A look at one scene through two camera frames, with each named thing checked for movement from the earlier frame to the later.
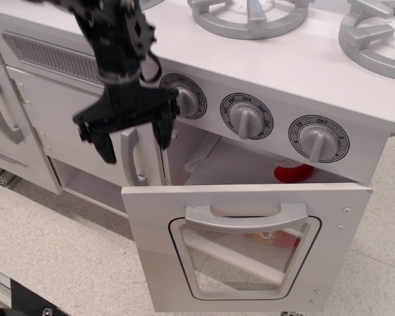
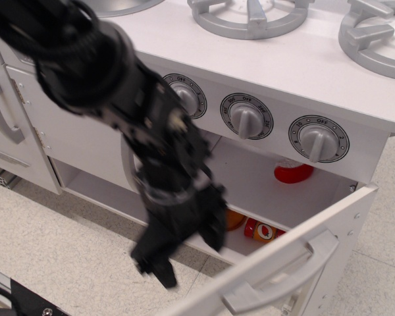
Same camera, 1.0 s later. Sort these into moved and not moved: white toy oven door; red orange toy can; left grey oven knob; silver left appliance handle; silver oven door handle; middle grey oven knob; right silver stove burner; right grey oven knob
Moved: silver oven door handle; white toy oven door; red orange toy can
Not moved: right silver stove burner; left grey oven knob; silver left appliance handle; right grey oven knob; middle grey oven knob
